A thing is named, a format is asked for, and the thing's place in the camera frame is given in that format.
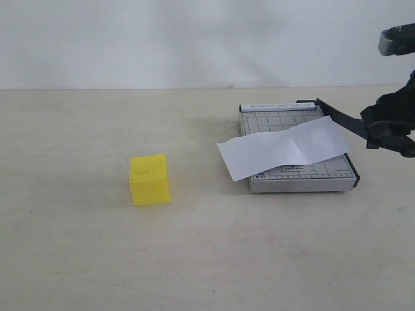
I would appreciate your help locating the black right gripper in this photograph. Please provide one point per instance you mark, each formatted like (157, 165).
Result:
(391, 119)

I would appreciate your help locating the white paper sheet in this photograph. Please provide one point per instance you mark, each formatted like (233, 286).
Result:
(304, 144)

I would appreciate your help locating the yellow foam cube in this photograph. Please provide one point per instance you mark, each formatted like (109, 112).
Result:
(148, 179)

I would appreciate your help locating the black cutter blade arm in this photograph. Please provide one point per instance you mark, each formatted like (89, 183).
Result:
(352, 124)

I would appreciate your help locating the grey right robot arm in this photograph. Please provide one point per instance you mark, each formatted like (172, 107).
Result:
(396, 41)

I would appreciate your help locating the grey paper cutter base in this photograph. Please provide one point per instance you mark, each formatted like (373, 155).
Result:
(333, 175)

